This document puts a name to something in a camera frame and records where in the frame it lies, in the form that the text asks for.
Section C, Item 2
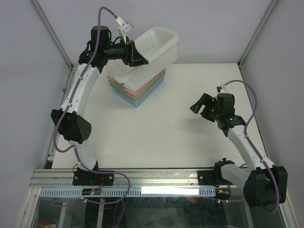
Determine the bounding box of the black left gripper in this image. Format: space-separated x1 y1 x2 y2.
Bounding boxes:
104 36 149 67

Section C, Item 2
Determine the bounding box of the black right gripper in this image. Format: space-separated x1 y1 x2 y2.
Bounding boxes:
189 93 221 122

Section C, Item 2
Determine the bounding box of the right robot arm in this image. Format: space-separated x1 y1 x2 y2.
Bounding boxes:
190 93 288 211

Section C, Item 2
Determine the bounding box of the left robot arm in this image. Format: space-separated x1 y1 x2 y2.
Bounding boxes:
51 24 149 186

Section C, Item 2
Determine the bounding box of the pink basket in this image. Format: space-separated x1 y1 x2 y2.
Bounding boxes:
112 71 161 92

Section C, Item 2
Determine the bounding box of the yellow-green basket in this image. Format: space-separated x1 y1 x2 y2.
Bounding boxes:
107 69 166 101

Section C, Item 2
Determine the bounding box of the blue basket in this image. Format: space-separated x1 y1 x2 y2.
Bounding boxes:
110 73 166 108

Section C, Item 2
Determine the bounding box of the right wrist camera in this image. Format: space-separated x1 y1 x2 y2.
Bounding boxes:
216 83 228 94

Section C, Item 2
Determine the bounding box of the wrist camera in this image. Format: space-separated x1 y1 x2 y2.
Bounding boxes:
116 17 133 41
216 83 228 94

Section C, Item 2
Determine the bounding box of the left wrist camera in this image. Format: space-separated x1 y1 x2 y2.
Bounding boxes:
116 17 133 41

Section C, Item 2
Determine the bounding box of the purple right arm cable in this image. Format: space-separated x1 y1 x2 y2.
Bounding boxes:
224 80 282 213

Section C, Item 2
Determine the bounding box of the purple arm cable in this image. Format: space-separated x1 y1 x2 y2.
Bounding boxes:
224 80 282 213
52 6 133 228

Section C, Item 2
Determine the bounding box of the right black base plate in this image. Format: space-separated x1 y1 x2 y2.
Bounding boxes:
197 170 217 187

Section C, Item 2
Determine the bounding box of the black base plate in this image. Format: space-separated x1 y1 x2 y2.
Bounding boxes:
197 170 217 187
72 169 114 186

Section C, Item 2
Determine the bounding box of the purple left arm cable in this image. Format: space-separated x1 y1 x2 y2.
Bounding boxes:
52 6 133 228

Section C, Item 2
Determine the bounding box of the left aluminium frame post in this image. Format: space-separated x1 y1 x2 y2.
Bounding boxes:
29 0 73 70

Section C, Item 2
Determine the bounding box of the aluminium frame post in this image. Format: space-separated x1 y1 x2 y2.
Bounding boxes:
29 0 73 70
237 0 279 68

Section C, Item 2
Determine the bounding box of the right aluminium frame post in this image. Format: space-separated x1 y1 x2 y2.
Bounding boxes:
237 0 279 68

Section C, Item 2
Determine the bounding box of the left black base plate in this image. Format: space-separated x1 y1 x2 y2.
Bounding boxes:
72 169 114 186

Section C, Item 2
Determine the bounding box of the aluminium mounting rail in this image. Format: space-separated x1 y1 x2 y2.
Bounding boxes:
28 168 245 190

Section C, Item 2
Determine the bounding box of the grey slotted cable duct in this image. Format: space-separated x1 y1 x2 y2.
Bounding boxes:
39 186 216 198

